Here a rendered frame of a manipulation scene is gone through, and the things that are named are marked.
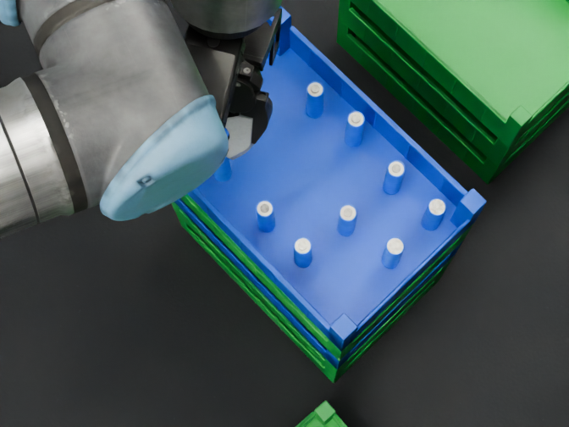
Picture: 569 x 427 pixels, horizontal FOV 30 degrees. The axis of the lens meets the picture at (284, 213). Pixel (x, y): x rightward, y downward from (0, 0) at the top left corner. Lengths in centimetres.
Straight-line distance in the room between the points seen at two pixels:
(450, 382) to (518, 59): 43
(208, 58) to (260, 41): 6
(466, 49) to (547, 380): 45
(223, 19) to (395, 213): 40
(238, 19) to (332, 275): 39
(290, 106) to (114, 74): 54
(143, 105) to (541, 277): 93
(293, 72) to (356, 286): 25
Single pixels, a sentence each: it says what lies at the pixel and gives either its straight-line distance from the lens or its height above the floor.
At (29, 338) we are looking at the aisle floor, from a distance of 148.
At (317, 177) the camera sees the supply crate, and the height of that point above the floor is 32.
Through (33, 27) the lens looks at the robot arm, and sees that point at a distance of 69.
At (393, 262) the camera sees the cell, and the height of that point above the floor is 36.
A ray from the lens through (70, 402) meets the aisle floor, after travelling 146.
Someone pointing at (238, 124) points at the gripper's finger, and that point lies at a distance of 94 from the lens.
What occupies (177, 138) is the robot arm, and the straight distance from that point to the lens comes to 63.
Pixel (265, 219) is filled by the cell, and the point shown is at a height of 38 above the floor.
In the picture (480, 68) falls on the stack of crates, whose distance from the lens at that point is 138.
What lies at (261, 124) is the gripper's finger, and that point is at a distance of 93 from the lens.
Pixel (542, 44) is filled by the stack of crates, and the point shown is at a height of 16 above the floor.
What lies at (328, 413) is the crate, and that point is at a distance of 134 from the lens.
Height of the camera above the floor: 142
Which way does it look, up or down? 75 degrees down
